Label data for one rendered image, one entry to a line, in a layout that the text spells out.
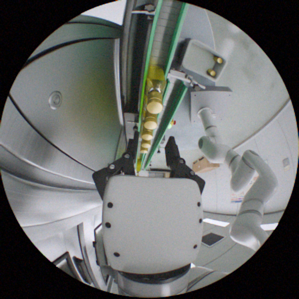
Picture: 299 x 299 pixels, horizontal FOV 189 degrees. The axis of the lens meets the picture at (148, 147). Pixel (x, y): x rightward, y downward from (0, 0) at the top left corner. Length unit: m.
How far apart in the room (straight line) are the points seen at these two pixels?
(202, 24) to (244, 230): 0.74
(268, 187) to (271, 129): 3.52
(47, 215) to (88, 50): 0.24
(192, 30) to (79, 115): 0.60
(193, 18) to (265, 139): 3.55
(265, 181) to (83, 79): 0.42
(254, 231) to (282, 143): 3.52
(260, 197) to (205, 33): 0.68
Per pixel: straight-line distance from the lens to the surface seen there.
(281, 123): 3.80
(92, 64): 0.20
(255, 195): 0.30
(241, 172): 0.36
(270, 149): 3.69
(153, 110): 0.20
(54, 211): 0.16
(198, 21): 0.64
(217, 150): 0.44
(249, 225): 0.22
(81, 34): 0.17
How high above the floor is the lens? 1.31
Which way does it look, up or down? 26 degrees down
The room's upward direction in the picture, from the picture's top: 176 degrees counter-clockwise
